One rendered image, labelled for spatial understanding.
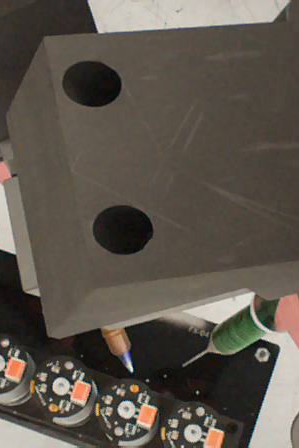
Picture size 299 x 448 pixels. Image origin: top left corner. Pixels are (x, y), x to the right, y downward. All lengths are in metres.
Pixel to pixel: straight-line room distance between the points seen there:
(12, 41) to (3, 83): 0.01
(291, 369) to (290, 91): 0.36
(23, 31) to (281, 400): 0.31
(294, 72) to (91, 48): 0.04
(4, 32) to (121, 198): 0.10
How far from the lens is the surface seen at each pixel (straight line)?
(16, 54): 0.29
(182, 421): 0.50
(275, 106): 0.21
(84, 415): 0.52
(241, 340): 0.39
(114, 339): 0.47
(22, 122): 0.22
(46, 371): 0.50
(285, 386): 0.56
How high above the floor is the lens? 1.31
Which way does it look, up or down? 75 degrees down
